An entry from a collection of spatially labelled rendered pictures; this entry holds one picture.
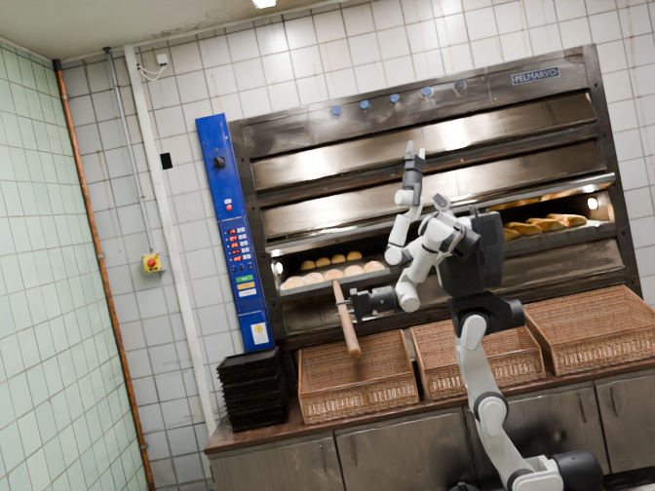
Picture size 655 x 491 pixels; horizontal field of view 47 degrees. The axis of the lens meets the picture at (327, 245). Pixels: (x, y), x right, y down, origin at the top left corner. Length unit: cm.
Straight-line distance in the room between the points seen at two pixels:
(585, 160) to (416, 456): 174
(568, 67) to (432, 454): 207
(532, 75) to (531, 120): 23
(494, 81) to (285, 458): 216
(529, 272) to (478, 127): 80
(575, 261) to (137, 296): 232
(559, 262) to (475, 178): 62
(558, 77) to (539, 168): 48
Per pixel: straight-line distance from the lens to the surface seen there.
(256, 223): 395
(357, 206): 391
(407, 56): 399
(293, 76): 398
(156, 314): 410
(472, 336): 305
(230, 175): 394
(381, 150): 392
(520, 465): 327
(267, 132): 397
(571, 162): 408
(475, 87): 402
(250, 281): 394
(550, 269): 406
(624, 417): 372
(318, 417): 357
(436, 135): 396
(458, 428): 356
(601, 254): 414
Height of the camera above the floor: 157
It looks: 3 degrees down
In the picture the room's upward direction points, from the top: 12 degrees counter-clockwise
